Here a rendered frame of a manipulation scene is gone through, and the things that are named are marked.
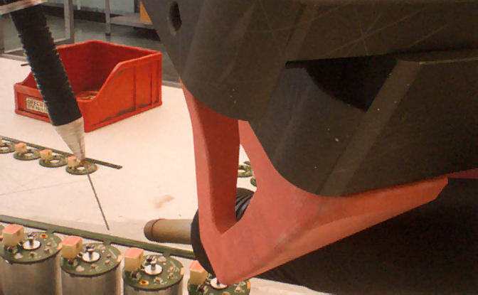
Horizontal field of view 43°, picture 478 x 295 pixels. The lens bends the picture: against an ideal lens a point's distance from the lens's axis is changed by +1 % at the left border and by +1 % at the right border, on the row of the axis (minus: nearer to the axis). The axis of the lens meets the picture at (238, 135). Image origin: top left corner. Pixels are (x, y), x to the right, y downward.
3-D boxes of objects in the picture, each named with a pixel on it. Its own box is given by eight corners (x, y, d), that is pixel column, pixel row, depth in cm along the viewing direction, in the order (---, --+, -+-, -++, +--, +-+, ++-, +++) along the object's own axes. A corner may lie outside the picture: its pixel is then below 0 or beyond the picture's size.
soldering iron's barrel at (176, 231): (136, 256, 22) (211, 268, 16) (130, 212, 22) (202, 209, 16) (174, 247, 22) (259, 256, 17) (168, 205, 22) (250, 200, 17)
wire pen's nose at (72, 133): (72, 156, 23) (57, 119, 22) (99, 149, 23) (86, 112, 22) (62, 167, 22) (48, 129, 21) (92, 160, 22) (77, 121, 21)
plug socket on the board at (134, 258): (141, 274, 24) (141, 259, 24) (121, 270, 25) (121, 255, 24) (149, 264, 25) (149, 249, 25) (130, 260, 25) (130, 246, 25)
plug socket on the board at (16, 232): (18, 249, 26) (18, 234, 26) (1, 245, 26) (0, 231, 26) (30, 240, 27) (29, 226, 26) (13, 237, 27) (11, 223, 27)
